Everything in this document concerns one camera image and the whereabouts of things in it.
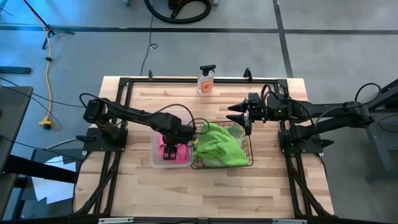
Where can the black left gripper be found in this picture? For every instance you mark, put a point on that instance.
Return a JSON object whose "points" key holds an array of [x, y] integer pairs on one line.
{"points": [[180, 135]]}

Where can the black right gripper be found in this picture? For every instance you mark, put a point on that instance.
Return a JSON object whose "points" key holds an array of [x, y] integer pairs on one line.
{"points": [[256, 113]]}

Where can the hot pink microfiber towel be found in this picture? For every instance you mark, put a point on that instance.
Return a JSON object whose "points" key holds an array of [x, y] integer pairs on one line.
{"points": [[161, 144]]}

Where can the bright green microfiber towel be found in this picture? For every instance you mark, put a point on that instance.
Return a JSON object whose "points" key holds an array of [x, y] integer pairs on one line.
{"points": [[220, 146]]}

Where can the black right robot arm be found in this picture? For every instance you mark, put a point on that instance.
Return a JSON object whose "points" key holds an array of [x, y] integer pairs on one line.
{"points": [[326, 113]]}

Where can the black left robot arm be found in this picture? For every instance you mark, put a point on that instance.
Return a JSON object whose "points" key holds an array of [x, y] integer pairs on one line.
{"points": [[133, 115]]}

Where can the clear plastic bin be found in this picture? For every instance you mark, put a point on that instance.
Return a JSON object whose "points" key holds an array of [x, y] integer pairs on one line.
{"points": [[154, 155]]}

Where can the clear spray bottle orange label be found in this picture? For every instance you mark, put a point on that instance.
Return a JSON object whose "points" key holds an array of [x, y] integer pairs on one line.
{"points": [[206, 82]]}

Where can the white paper sheets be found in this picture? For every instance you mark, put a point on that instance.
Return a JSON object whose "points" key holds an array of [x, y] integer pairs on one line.
{"points": [[49, 186]]}

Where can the dark grey equipment stand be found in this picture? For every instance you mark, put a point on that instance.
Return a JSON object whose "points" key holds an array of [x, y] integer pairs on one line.
{"points": [[382, 140]]}

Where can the dark grey side table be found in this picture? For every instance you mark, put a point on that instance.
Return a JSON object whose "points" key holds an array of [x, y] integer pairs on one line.
{"points": [[12, 124]]}

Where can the black flat stand foot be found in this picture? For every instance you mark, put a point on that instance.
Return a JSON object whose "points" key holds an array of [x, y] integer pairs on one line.
{"points": [[15, 70]]}

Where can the black tripod stand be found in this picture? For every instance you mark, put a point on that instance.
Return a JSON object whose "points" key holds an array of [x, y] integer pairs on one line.
{"points": [[43, 21]]}

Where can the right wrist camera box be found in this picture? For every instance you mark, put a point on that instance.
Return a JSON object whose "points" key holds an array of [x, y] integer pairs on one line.
{"points": [[253, 98]]}

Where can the black frame clamp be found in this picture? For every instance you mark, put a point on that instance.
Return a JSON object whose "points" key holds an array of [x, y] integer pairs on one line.
{"points": [[247, 74], [150, 75]]}

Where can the black aluminium table frame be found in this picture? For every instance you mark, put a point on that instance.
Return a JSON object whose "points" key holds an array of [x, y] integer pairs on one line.
{"points": [[186, 80]]}

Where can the silver metal bracket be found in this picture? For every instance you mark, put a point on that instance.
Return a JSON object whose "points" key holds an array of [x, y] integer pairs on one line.
{"points": [[115, 220], [289, 221]]}

